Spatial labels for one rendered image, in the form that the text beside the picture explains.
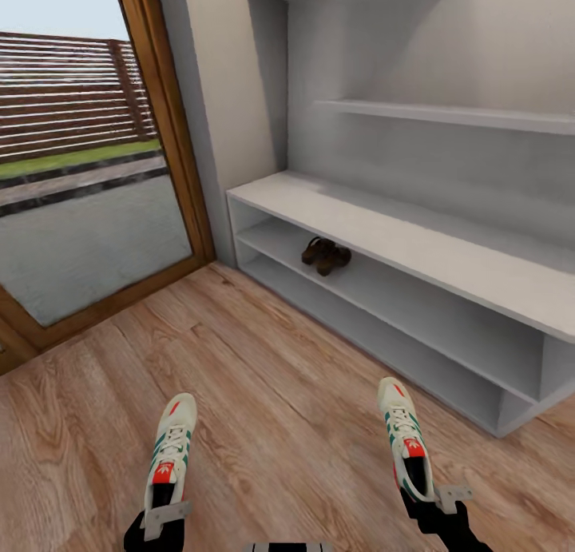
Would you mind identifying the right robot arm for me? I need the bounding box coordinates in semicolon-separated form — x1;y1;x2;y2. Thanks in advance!
400;483;493;552

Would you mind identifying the gym shoe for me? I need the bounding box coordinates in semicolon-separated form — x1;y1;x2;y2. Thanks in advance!
142;391;197;527
378;376;437;502

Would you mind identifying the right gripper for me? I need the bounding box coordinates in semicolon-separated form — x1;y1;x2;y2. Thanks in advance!
400;488;472;551

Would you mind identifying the sandal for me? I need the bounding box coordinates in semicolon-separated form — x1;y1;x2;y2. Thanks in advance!
301;238;337;265
317;247;351;276

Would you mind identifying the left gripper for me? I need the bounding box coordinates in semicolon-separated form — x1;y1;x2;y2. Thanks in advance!
124;511;184;552

